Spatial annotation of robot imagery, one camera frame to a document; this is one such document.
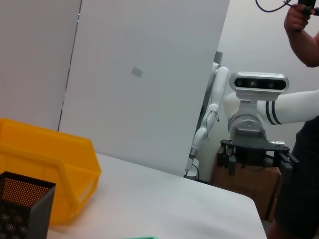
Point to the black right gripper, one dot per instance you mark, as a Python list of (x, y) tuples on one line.
[(249, 147)]

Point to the mint green utility knife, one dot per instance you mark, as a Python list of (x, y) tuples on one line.
[(139, 237)]

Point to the person bare forearm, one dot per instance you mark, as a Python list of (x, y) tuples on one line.
[(304, 47)]

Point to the white slender background robot arm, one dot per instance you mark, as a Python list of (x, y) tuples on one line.
[(220, 84)]

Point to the black mesh pen holder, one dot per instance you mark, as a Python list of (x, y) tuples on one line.
[(37, 216)]

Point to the person hand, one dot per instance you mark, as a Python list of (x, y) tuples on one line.
[(295, 18)]

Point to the brown cardboard box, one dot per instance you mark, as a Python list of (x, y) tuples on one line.
[(244, 189)]

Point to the person in dark clothing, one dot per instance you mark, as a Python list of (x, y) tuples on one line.
[(304, 174)]

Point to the white partition panel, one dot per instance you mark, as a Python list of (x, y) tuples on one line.
[(137, 112)]

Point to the yellow plastic storage bin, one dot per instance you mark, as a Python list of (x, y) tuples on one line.
[(49, 149)]

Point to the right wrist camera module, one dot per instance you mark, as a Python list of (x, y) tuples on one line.
[(259, 83)]

